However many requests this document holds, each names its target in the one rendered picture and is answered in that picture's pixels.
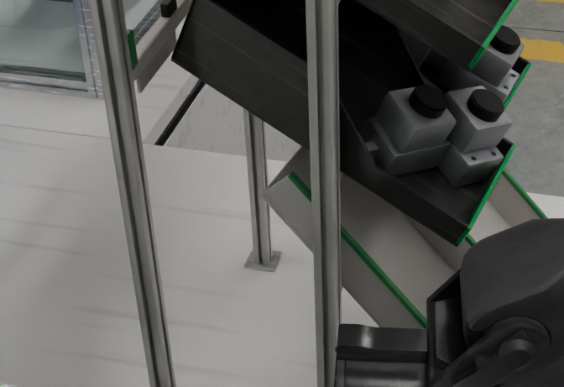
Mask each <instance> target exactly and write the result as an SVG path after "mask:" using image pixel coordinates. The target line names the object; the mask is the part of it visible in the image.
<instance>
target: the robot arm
mask: <svg viewBox="0 0 564 387"><path fill-rule="evenodd" d="M335 351H336V352H337V356H336V367H335V379H334V387H564V218H537V219H531V220H529V221H527V222H523V223H521V224H519V225H516V226H514V227H511V228H508V229H506V230H503V231H502V232H499V233H495V234H493V235H491V236H488V237H486V238H484V239H482V240H480V241H478V242H477V243H475V244H474V245H473V246H472V247H471V248H470V249H469V250H468V251H467V252H466V253H465V254H464V256H463V261H462V266H461V268H460V269H459V270H458V271H457V272H456V273H455V274H454V275H453V276H452V277H451V278H450V279H448V280H447V281H446V282H445V283H444V284H443V285H442V286H441V287H439V288H438V289H437V290H436V291H435V292H434V293H433V294H432V295H430V296H429V297H428V298H427V300H426V329H416V328H393V327H370V326H365V325H362V324H347V323H342V324H341V325H339V326H338V337H337V346H336V347H335Z"/></svg>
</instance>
